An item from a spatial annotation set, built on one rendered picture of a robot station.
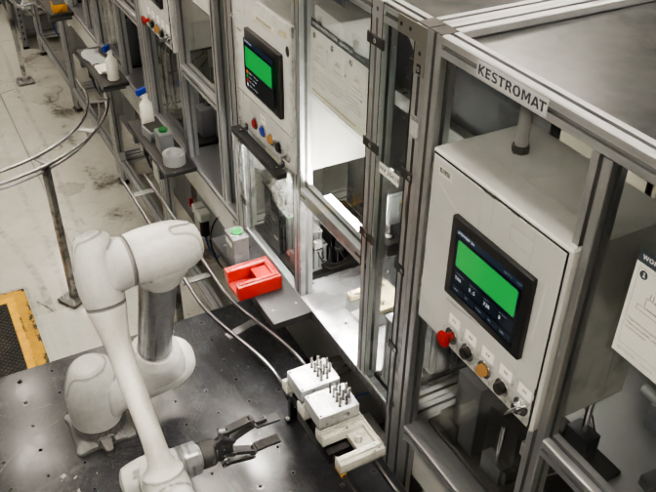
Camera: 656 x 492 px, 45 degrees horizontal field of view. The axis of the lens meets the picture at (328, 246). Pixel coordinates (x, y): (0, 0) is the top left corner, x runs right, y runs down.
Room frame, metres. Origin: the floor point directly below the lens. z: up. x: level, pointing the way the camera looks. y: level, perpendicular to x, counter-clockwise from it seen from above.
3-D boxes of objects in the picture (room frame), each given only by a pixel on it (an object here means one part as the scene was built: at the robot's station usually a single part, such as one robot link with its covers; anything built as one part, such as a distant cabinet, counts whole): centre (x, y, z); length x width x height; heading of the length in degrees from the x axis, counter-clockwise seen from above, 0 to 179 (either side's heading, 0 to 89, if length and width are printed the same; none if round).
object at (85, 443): (1.67, 0.69, 0.71); 0.22 x 0.18 x 0.06; 29
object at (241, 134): (2.25, 0.23, 1.37); 0.36 x 0.04 x 0.04; 29
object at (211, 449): (1.42, 0.29, 0.91); 0.09 x 0.07 x 0.08; 118
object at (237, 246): (2.27, 0.31, 0.97); 0.08 x 0.08 x 0.12; 29
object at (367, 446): (1.58, -0.02, 0.84); 0.36 x 0.14 x 0.10; 29
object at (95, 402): (1.69, 0.69, 0.85); 0.18 x 0.16 x 0.22; 123
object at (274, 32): (2.32, 0.10, 1.60); 0.42 x 0.29 x 0.46; 29
